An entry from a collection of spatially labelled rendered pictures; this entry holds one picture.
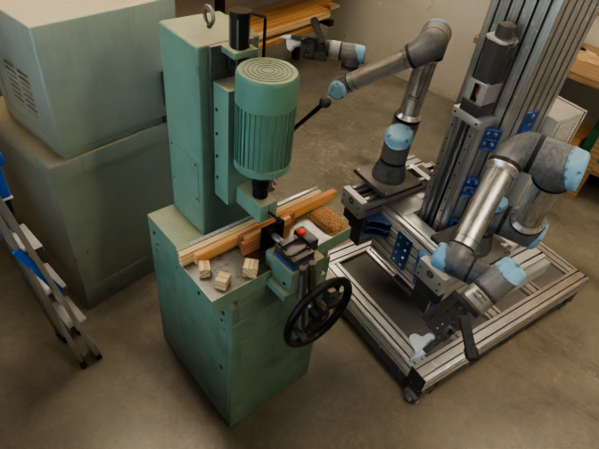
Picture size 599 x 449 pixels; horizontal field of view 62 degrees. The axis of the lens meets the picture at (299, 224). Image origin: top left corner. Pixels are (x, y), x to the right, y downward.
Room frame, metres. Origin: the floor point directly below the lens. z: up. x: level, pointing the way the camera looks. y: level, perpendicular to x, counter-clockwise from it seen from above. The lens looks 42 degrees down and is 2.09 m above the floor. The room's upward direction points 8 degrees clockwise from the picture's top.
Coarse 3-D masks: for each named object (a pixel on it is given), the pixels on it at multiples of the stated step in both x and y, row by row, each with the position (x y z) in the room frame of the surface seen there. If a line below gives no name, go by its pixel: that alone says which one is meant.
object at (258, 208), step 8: (240, 184) 1.31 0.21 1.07; (248, 184) 1.32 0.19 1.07; (240, 192) 1.29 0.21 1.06; (248, 192) 1.28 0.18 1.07; (240, 200) 1.29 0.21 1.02; (248, 200) 1.26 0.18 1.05; (256, 200) 1.24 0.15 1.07; (264, 200) 1.25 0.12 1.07; (272, 200) 1.25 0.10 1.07; (248, 208) 1.25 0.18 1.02; (256, 208) 1.22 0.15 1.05; (264, 208) 1.22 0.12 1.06; (272, 208) 1.24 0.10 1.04; (256, 216) 1.22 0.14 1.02; (264, 216) 1.22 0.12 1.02; (272, 216) 1.25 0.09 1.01
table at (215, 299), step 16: (304, 224) 1.35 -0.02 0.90; (320, 240) 1.28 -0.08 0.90; (336, 240) 1.32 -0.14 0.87; (224, 256) 1.14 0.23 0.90; (240, 256) 1.15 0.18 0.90; (256, 256) 1.16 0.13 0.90; (192, 272) 1.05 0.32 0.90; (224, 272) 1.07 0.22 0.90; (240, 272) 1.08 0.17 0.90; (192, 288) 1.03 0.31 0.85; (208, 288) 0.99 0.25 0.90; (240, 288) 1.02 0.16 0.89; (256, 288) 1.06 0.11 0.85; (272, 288) 1.07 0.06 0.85; (208, 304) 0.96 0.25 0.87; (224, 304) 0.97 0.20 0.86
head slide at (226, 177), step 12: (216, 84) 1.32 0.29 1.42; (228, 84) 1.33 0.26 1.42; (216, 96) 1.32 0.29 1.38; (228, 96) 1.28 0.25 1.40; (216, 108) 1.32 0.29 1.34; (228, 108) 1.28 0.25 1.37; (216, 120) 1.32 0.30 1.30; (228, 120) 1.28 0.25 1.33; (216, 132) 1.32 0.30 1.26; (228, 132) 1.28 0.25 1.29; (216, 144) 1.33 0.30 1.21; (228, 144) 1.28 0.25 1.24; (216, 156) 1.32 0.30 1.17; (228, 156) 1.28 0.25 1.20; (216, 168) 1.33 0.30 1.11; (228, 168) 1.28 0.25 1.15; (216, 180) 1.33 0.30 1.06; (228, 180) 1.28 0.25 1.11; (240, 180) 1.31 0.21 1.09; (216, 192) 1.33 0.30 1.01; (228, 192) 1.28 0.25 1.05; (228, 204) 1.28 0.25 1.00
